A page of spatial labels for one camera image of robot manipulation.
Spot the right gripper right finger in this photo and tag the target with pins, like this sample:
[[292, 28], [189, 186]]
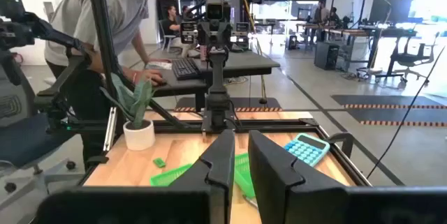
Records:
[[279, 189]]

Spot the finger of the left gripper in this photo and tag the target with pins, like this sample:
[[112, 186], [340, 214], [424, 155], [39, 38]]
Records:
[[204, 35], [225, 35]]

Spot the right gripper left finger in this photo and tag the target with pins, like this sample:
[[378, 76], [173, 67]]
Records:
[[221, 168]]

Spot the green eraser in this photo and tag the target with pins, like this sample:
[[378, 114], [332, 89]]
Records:
[[159, 162]]

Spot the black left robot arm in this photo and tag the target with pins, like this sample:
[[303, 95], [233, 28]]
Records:
[[217, 91]]

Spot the person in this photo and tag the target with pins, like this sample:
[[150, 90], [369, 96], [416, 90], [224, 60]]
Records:
[[320, 14], [171, 27], [115, 11], [334, 16]]

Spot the black keyboard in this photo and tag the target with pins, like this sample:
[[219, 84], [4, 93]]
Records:
[[185, 69]]

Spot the black office desk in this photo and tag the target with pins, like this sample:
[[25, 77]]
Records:
[[244, 65]]

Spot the light blue calculator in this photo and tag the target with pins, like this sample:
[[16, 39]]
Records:
[[307, 149]]

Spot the black mat with orange stripes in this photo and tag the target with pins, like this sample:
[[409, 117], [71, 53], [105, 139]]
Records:
[[384, 100], [251, 102]]

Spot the artificial plant in white pot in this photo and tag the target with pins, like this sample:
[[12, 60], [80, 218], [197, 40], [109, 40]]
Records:
[[139, 136]]

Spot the black computer tower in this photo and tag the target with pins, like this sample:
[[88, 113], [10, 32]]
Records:
[[326, 56]]

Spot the black monitor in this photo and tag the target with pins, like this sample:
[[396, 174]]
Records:
[[391, 9]]

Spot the black standing desk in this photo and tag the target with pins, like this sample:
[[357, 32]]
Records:
[[398, 33]]

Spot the black office chair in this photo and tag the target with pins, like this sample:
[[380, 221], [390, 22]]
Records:
[[406, 58]]

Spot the grey office chair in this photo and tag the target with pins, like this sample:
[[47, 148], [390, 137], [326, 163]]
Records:
[[28, 140]]

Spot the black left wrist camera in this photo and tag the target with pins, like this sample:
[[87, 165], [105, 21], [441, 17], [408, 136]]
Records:
[[214, 10]]

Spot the black frame clamp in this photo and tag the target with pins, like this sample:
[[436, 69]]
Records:
[[340, 142]]

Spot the silver aluminium bracket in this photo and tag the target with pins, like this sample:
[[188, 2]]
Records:
[[110, 130]]

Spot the black articulated mount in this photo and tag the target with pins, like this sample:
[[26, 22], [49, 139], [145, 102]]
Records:
[[21, 25]]

